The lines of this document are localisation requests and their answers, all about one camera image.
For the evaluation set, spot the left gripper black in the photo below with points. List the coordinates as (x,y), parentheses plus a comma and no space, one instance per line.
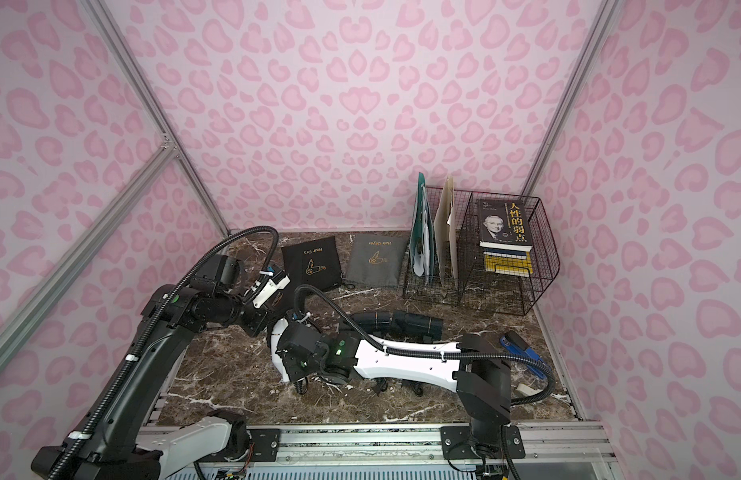
(253,318)

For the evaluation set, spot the beige file folder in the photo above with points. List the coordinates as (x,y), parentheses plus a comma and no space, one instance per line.
(446,232)

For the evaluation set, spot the black pouch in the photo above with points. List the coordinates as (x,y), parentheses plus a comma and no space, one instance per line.
(315,263)
(278,304)

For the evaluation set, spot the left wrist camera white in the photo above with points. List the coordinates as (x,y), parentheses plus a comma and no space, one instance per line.
(269,282)

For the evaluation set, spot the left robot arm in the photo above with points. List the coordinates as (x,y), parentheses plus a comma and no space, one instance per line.
(103,444)

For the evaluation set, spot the grey hair dryer pouch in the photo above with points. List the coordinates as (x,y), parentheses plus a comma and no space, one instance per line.
(376,260)

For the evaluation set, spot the dark green hair dryer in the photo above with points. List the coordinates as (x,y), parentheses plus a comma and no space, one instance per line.
(381,324)
(417,327)

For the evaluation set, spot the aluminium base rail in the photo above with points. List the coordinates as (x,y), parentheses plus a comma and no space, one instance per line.
(540,450)

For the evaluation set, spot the green file folder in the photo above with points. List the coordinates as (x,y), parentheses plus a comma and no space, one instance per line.
(423,245)

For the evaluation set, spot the dark green hair dryer left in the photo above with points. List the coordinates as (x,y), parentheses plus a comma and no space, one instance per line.
(381,324)

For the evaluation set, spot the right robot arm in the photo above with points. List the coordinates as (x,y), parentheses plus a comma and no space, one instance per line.
(487,382)

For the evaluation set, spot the white hair dryer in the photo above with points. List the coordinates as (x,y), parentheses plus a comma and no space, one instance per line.
(290,362)

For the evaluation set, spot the black portrait book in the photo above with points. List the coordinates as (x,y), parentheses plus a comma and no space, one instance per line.
(504,225)

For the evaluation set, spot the yellow striped book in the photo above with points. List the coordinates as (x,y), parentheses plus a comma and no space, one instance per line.
(516,264)

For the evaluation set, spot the dark green hair dryer right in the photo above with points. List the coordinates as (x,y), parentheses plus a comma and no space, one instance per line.
(417,327)

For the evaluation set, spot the black wire file rack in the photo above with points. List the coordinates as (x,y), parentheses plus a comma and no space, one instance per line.
(484,291)

